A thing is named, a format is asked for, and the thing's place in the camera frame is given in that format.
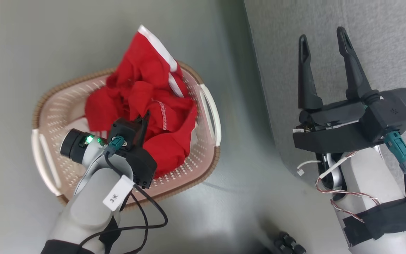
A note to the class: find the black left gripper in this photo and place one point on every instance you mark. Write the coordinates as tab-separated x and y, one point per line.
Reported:
137	164

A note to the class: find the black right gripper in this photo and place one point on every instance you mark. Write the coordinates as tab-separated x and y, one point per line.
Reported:
344	132

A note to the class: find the red white clothing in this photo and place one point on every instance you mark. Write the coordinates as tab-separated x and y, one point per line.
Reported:
143	70

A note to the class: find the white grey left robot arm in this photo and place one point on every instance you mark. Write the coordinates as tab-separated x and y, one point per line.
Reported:
86	208

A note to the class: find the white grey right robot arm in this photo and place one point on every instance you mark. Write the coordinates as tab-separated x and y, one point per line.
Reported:
365	176

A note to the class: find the cream perforated laundry basket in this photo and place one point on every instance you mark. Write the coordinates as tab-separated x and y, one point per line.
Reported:
65	106

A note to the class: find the teal connector on left gripper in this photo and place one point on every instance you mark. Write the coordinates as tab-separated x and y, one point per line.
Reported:
115	144

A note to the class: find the teal connector on gripper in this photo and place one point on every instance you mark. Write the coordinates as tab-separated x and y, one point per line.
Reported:
398	148
115	144

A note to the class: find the grey fabric sofa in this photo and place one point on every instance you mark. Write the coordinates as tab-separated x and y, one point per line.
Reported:
382	35

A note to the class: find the teal connector on right gripper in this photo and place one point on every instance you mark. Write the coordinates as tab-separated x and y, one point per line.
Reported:
398	148

